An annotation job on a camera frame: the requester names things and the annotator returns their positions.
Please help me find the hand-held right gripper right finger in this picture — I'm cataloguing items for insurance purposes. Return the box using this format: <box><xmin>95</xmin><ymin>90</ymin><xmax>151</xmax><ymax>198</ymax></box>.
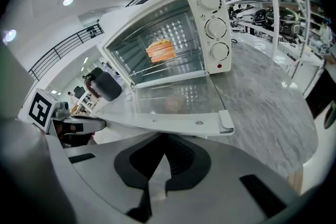
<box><xmin>151</xmin><ymin>131</ymin><xmax>300</xmax><ymax>224</ymax></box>

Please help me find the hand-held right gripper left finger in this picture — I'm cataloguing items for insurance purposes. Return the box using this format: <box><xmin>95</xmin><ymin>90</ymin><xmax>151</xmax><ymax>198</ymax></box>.
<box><xmin>62</xmin><ymin>131</ymin><xmax>166</xmax><ymax>224</ymax></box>

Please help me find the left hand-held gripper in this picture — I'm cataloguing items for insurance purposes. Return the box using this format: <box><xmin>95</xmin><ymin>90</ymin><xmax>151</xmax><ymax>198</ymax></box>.
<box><xmin>26</xmin><ymin>88</ymin><xmax>108</xmax><ymax>137</ymax></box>

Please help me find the wooden slat board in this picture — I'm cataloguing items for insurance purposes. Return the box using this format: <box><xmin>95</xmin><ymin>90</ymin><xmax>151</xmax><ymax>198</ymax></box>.
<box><xmin>287</xmin><ymin>169</ymin><xmax>304</xmax><ymax>195</ymax></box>

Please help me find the orange layered food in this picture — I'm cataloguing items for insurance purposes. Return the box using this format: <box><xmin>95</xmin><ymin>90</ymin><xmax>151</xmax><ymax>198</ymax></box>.
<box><xmin>145</xmin><ymin>38</ymin><xmax>177</xmax><ymax>63</ymax></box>

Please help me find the dark oval device on pole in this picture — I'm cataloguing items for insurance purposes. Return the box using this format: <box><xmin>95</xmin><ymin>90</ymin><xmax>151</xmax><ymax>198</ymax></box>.
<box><xmin>323</xmin><ymin>100</ymin><xmax>336</xmax><ymax>130</ymax></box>

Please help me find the row of black white helmets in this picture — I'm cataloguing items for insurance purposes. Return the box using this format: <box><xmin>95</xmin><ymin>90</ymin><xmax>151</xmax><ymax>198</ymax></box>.
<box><xmin>229</xmin><ymin>0</ymin><xmax>305</xmax><ymax>37</ymax></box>

